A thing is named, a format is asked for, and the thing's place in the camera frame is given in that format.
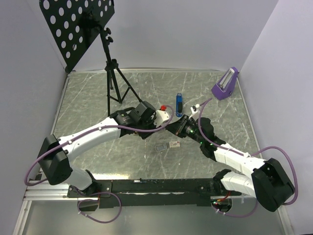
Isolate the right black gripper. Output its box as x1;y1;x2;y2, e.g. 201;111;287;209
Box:
164;115;204;144

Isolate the small white staple box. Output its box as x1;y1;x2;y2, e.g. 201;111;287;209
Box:
169;141;180;148

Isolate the blue black stapler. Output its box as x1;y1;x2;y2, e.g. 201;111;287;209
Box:
176;93;183;118

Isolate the silver staple tray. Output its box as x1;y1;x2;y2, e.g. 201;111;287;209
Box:
155;144;168;152

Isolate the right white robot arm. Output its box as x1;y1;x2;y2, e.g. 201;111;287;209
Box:
166;115;296;212

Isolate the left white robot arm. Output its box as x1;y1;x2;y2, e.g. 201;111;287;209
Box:
39;101;171;197

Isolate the purple metronome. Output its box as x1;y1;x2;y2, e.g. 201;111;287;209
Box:
211;67;239;100

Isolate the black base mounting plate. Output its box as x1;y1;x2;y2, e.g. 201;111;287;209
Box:
67;178;228;209

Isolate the black perforated music stand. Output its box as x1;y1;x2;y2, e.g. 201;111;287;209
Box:
39;0;142;103

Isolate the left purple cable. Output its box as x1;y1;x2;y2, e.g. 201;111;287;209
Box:
23;105;175;224

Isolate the purple cable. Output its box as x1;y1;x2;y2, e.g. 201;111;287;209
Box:
23;105;175;224
197;97;299;218

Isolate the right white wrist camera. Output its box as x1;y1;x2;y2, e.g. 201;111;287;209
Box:
189;104;201;121

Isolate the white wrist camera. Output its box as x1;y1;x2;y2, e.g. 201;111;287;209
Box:
153;105;170;128
189;104;201;121

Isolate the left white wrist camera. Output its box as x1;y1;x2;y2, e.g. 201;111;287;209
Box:
153;105;170;128

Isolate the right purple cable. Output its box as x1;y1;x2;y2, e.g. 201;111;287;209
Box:
197;97;299;218

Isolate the aluminium rail frame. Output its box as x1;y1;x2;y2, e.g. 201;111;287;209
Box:
13;182;295;235

